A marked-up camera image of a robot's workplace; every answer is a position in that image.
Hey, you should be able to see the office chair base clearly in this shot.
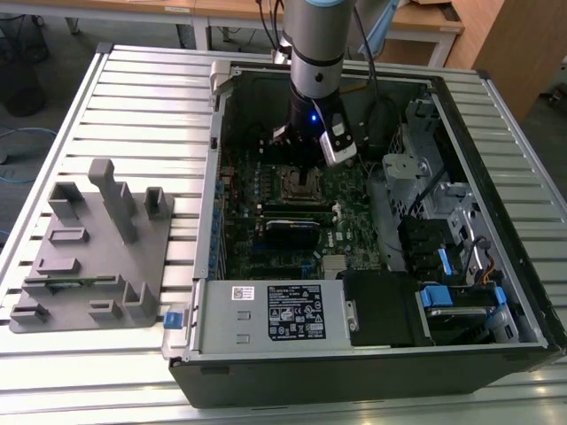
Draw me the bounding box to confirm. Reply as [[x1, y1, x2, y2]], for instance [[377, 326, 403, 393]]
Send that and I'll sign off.
[[539, 57, 567, 108]]

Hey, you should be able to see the silver drive cage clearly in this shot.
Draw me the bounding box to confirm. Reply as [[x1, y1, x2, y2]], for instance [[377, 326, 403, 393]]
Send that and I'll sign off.
[[380, 95, 484, 222]]

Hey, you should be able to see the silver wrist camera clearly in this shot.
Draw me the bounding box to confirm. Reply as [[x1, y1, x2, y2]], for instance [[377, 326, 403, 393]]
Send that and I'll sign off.
[[318, 112, 359, 167]]

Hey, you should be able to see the black office chair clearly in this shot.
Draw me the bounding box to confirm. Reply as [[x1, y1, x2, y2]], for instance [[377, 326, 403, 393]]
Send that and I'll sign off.
[[0, 12, 50, 119]]

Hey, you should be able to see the green RAM stick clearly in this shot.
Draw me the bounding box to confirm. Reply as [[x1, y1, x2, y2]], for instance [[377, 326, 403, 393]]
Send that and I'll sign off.
[[46, 277, 97, 287]]

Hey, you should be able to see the black plastic shroud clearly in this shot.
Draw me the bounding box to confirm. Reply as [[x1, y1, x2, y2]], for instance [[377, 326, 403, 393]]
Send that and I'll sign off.
[[343, 270, 433, 349]]

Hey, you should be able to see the green motherboard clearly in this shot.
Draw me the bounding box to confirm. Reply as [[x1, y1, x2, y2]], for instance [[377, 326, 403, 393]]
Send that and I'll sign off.
[[215, 143, 387, 281]]

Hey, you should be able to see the grey parts rack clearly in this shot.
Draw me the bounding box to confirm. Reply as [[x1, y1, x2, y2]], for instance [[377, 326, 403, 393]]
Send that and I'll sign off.
[[8, 158, 176, 334]]

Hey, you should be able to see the black plastic disk bay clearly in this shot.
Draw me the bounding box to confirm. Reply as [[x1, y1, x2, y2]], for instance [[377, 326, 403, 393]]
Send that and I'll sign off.
[[397, 215, 457, 279]]

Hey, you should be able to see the black hard disk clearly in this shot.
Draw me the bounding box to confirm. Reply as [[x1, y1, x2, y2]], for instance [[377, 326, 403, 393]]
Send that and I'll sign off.
[[424, 305, 497, 347]]

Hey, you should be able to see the blue floor cable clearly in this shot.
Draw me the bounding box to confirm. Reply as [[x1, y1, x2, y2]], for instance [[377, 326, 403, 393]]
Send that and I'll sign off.
[[0, 126, 59, 183]]

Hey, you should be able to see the silver power supply unit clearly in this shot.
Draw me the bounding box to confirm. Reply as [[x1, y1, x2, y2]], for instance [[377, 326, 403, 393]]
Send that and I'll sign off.
[[189, 279, 355, 354]]

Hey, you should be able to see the wooden cabinet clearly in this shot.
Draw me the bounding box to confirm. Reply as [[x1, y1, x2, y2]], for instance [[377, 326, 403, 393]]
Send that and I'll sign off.
[[455, 0, 567, 120]]

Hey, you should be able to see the black wire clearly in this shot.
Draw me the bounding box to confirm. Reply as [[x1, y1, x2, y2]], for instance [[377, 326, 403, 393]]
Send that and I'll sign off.
[[365, 95, 402, 154]]

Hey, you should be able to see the wooden desk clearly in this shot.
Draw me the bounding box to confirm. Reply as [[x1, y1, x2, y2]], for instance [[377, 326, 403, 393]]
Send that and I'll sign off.
[[0, 0, 209, 52], [194, 0, 465, 67]]

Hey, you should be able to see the blue disk carrier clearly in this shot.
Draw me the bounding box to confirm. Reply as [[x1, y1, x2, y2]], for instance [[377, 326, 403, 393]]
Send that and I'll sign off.
[[419, 285, 507, 311], [437, 246, 457, 275]]

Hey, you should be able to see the pale blue teach pendant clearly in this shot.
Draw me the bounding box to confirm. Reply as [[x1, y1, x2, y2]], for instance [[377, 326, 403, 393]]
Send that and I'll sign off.
[[357, 0, 400, 57]]

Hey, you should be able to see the black PC case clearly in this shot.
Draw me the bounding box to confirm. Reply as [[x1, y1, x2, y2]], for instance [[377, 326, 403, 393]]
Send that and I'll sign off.
[[161, 59, 567, 411]]

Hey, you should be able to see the black graphics card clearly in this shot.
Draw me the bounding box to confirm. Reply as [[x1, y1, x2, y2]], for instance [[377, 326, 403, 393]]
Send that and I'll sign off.
[[264, 219, 321, 251]]

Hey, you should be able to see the silver CPU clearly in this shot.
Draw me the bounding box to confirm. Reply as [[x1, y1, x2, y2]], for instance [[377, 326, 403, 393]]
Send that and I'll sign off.
[[288, 173, 321, 197]]

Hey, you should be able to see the CPU socket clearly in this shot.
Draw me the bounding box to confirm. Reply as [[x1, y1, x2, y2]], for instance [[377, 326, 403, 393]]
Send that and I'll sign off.
[[276, 164, 332, 205]]

